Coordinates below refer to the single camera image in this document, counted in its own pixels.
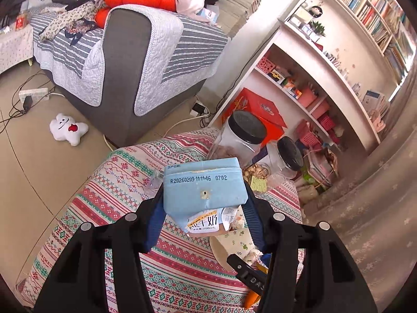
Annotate clear plastic wrapper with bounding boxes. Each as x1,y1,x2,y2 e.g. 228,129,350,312
143,171,165,199

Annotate small potted plant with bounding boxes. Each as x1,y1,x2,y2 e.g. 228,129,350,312
309,20,327,39

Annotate grey striped quilted sofa cover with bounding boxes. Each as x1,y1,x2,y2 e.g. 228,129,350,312
33,4,230,117

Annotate red green patterned tablecloth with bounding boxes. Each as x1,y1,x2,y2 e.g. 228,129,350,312
20,127,307,313

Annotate clear jar of peanuts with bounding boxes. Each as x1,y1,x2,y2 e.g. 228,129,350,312
243,136,305,191

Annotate red perforated basket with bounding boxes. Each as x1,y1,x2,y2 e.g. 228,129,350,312
257,57,275,74

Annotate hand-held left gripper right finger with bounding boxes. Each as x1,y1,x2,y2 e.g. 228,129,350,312
241,181,378,313

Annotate rows of books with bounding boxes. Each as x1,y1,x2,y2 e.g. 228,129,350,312
317,0,417,79

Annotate white tooth plush toy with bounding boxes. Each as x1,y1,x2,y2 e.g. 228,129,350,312
50,113,89,147

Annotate pink plastic basket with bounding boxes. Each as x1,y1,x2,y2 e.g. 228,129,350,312
296,119,322,148
297,86,319,109
318,114,336,131

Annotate grey sofa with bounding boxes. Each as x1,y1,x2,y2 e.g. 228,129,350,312
31,3,232,147

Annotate floral cloth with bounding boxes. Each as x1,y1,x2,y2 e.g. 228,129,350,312
39,1,108,42

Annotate light blue milk carton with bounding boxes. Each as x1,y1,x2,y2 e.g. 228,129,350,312
163,157,250,233

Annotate white power strip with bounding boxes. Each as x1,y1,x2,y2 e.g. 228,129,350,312
19,88,50,104
190,102,211,118

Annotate side table with dotted cloth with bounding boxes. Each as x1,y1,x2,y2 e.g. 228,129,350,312
0,23,35,75

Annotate white bookshelf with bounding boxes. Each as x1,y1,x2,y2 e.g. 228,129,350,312
208,0,417,154

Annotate stack of books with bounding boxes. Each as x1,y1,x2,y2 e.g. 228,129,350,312
215,0,263,38

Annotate red gift box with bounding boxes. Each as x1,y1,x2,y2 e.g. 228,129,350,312
222,88,288,145

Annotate clear jar of walnuts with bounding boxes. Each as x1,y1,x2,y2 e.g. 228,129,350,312
207,110,268,170

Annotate floral paper cup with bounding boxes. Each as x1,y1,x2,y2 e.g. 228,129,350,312
208,230,259,268

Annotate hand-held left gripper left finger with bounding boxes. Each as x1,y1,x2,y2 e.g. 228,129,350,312
34,186,167,313

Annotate black cable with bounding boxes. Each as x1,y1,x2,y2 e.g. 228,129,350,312
0,72,56,134

